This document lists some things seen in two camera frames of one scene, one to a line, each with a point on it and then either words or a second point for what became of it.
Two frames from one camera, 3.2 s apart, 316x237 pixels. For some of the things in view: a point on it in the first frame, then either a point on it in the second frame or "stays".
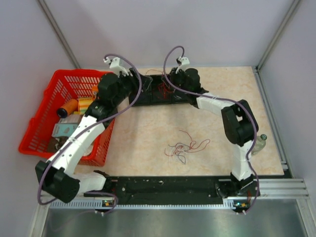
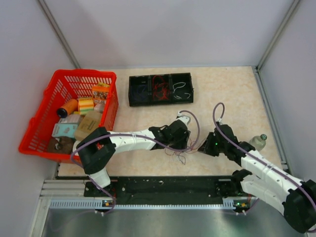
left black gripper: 145,83 to 182,144
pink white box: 70,119 stays
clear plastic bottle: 259,143 stays
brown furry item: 54,143 stays
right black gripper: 173,75 to 206,148
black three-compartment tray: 161,94 stays
